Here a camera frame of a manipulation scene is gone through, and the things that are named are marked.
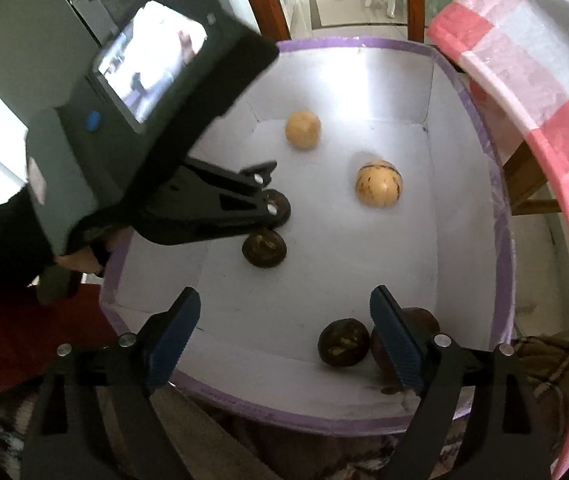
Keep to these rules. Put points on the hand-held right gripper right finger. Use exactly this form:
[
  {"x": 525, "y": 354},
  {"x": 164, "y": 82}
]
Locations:
[{"x": 397, "y": 345}]

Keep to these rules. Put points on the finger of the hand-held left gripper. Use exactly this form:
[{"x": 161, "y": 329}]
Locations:
[
  {"x": 214, "y": 215},
  {"x": 229, "y": 179}
]

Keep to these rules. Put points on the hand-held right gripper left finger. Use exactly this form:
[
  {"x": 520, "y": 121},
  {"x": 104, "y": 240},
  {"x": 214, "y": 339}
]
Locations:
[{"x": 174, "y": 345}]

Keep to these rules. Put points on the dark red fruit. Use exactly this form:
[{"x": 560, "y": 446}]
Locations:
[{"x": 422, "y": 322}]

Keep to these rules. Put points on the dark brown water chestnut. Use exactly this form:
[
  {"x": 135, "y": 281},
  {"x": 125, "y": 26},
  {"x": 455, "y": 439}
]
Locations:
[
  {"x": 263, "y": 250},
  {"x": 343, "y": 344}
]

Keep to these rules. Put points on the small dark water chestnut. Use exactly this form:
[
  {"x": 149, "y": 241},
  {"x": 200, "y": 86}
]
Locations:
[{"x": 282, "y": 216}]

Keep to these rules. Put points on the round yellow fruit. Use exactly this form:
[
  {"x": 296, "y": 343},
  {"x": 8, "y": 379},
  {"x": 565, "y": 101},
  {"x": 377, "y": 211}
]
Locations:
[{"x": 303, "y": 130}]

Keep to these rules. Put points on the white box purple rim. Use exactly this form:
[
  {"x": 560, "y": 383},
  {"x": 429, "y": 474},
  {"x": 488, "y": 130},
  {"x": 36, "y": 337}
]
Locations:
[{"x": 339, "y": 260}]

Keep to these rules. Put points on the striped yellow pepino melon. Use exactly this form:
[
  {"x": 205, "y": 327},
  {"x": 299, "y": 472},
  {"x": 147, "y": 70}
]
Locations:
[{"x": 378, "y": 182}]

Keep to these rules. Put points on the person's left hand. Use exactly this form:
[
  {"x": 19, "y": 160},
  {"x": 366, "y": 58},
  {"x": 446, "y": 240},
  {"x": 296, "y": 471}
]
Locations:
[{"x": 82, "y": 260}]

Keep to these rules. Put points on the patterned rug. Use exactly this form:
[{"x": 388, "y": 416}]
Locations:
[{"x": 549, "y": 370}]

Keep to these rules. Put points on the grey refrigerator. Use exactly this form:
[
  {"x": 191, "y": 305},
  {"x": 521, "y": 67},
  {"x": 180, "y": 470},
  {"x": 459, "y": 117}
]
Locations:
[{"x": 64, "y": 0}]

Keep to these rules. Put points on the dark red cloth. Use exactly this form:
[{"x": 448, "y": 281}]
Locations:
[{"x": 14, "y": 340}]

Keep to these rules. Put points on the wooden table leg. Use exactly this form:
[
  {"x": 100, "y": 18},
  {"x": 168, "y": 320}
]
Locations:
[{"x": 524, "y": 180}]

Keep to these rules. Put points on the red white checked tablecloth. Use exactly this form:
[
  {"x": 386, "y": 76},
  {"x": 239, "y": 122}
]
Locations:
[{"x": 539, "y": 85}]

